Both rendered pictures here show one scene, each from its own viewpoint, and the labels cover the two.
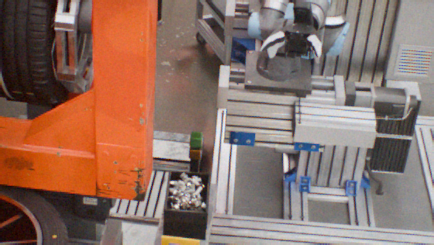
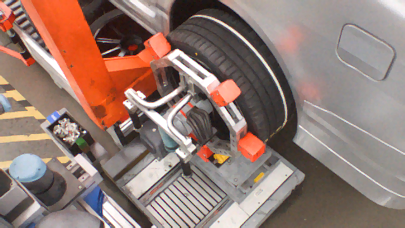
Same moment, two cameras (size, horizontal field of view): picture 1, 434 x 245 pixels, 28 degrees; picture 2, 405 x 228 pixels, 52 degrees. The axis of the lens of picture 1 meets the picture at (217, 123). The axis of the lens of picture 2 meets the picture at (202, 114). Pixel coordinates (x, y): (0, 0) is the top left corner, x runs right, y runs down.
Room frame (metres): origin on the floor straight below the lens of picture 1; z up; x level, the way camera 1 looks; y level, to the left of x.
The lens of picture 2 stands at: (3.56, -0.17, 2.40)
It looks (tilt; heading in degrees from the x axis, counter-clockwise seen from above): 57 degrees down; 140
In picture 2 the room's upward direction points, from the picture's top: 9 degrees counter-clockwise
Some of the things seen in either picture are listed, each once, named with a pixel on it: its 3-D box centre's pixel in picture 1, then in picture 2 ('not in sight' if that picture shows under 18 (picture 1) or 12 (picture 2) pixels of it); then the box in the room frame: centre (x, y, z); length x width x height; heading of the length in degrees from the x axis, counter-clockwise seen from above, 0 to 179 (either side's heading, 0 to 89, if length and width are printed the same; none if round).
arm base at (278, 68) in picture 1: (280, 56); (43, 184); (2.52, -0.19, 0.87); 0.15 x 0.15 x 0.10
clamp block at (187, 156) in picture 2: not in sight; (188, 150); (2.89, 0.29, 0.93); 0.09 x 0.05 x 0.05; 87
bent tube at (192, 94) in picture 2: not in sight; (188, 113); (2.83, 0.38, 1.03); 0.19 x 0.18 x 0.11; 87
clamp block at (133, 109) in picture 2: not in sight; (135, 102); (2.55, 0.31, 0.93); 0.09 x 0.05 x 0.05; 87
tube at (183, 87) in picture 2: not in sight; (155, 85); (2.63, 0.39, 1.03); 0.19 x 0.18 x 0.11; 87
